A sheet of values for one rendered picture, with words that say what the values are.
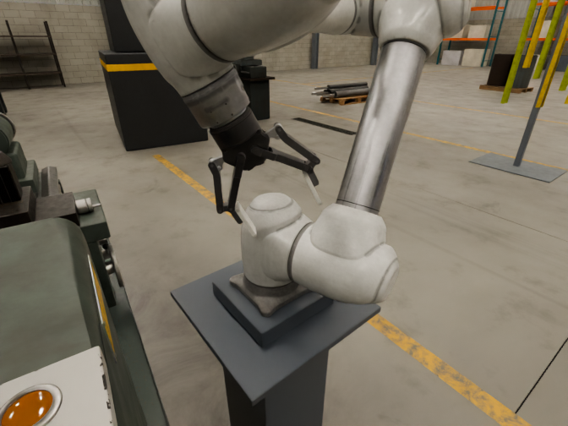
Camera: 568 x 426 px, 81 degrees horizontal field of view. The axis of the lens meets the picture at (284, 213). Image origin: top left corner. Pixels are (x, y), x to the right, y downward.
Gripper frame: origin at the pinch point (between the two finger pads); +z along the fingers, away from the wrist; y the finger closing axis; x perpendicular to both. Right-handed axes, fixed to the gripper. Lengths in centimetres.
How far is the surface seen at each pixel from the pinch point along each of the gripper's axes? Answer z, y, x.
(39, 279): -23.0, -15.1, -31.1
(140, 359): 35, -64, 18
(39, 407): -21.4, -10.0, -42.2
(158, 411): 38, -56, 1
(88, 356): -20.6, -9.1, -39.2
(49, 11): -299, -494, 1290
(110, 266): 15, -68, 45
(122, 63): -48, -139, 435
